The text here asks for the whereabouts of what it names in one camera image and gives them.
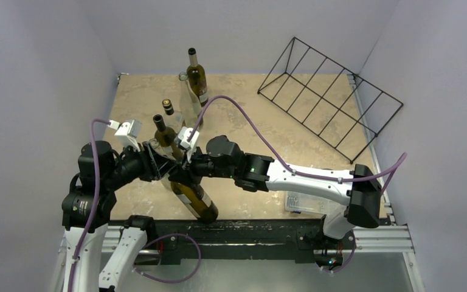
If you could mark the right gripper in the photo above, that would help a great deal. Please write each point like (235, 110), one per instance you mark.
(187, 168)

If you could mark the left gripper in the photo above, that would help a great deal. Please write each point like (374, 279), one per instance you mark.
(153, 166)

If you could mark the dark green bottle front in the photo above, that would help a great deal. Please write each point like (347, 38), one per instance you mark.
(197, 201)

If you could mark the dark green bottle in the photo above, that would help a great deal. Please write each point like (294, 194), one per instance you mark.
(166, 136)
(197, 201)

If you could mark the clear glass bottle short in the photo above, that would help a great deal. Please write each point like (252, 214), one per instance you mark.
(160, 150)

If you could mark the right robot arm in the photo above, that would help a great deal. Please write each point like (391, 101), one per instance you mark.
(356, 191)

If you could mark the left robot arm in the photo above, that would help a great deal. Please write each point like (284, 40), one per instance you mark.
(91, 198)

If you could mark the clear square bottle gold cap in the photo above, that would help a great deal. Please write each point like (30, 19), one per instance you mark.
(172, 117)

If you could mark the tall clear glass bottle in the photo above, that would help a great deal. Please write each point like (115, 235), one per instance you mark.
(189, 104)

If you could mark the dark bottle at back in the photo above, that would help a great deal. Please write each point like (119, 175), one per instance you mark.
(197, 77)

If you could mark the clear plastic screw box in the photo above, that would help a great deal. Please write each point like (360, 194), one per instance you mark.
(300, 203)

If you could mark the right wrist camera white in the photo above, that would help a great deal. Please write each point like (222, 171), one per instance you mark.
(188, 141)

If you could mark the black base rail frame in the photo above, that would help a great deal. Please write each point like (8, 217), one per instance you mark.
(275, 239)

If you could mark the black wire wine rack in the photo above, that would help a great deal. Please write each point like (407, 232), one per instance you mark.
(335, 104)

